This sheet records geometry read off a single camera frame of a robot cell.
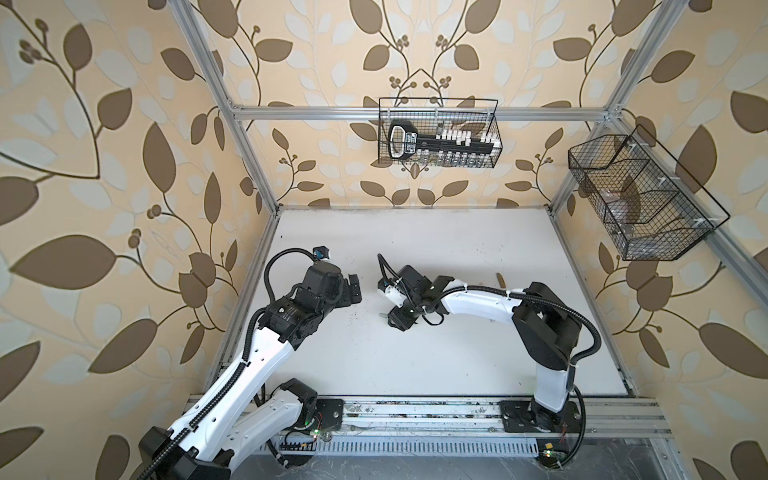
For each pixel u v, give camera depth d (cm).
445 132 81
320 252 67
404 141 84
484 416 75
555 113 91
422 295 69
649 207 73
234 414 41
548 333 48
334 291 58
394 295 80
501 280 99
